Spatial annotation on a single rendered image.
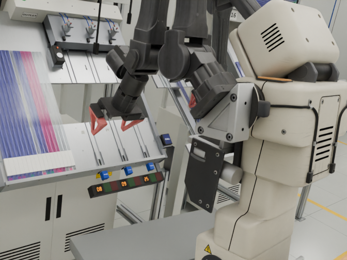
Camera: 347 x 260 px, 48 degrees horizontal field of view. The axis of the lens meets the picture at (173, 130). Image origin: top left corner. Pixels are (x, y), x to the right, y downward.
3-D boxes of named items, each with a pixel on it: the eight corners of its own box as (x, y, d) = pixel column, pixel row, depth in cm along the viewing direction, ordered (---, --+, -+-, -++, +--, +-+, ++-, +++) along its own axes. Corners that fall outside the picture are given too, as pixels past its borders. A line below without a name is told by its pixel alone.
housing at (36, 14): (109, 37, 189) (123, 19, 179) (5, 29, 156) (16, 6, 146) (104, 24, 191) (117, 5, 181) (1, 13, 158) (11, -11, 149)
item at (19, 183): (156, 163, 170) (165, 157, 165) (0, 192, 126) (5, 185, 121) (155, 160, 170) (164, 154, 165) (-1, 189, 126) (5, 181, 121)
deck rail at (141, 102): (159, 162, 171) (168, 157, 167) (156, 163, 170) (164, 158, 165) (111, 30, 190) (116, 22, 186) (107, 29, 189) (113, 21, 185)
